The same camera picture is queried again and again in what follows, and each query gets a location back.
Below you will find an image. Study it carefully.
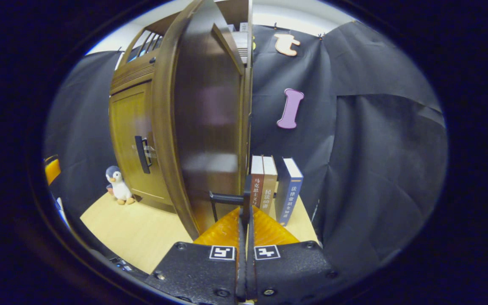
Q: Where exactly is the blue book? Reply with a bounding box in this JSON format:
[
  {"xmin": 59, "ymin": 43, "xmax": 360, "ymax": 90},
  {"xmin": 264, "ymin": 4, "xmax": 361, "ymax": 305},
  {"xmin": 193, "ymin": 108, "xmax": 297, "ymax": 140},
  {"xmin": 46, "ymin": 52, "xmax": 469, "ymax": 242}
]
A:
[{"xmin": 275, "ymin": 158, "xmax": 304, "ymax": 227}]

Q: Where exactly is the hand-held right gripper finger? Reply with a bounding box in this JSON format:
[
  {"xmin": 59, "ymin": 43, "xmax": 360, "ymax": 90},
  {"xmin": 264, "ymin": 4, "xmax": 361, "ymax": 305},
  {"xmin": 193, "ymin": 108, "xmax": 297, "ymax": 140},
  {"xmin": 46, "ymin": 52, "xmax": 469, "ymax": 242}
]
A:
[
  {"xmin": 147, "ymin": 189, "xmax": 248, "ymax": 305},
  {"xmin": 247, "ymin": 189, "xmax": 340, "ymax": 305}
]

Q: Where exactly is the wooden drawer with black knob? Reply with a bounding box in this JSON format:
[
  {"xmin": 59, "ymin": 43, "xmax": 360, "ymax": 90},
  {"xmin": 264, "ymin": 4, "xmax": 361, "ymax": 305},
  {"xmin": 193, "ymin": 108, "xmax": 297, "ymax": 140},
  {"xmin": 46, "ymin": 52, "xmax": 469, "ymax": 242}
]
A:
[{"xmin": 109, "ymin": 51, "xmax": 156, "ymax": 96}]

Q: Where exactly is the black backdrop cloth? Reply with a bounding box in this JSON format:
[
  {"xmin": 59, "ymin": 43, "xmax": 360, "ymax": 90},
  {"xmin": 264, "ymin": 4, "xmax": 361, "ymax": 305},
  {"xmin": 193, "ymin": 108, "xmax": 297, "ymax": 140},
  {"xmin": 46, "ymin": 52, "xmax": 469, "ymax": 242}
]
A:
[{"xmin": 45, "ymin": 21, "xmax": 448, "ymax": 272}]

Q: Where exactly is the penguin plush toy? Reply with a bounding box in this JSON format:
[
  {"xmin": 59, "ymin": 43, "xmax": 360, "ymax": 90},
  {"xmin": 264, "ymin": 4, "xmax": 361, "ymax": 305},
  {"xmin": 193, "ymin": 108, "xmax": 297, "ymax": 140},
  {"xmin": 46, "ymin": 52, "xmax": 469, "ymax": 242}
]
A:
[{"xmin": 105, "ymin": 166, "xmax": 136, "ymax": 205}]

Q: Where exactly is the wooden double-door shoe cabinet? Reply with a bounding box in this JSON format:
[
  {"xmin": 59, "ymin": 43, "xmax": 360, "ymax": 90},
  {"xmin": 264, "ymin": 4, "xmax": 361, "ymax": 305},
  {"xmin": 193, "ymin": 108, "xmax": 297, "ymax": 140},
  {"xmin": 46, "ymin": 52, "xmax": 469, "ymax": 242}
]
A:
[{"xmin": 109, "ymin": 0, "xmax": 254, "ymax": 212}]

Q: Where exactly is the tan book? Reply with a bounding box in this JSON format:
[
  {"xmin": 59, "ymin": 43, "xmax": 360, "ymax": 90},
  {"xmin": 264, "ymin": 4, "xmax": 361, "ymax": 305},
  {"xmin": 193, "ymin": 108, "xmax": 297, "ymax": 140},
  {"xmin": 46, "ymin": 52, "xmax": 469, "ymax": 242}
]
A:
[{"xmin": 260, "ymin": 156, "xmax": 278, "ymax": 211}]

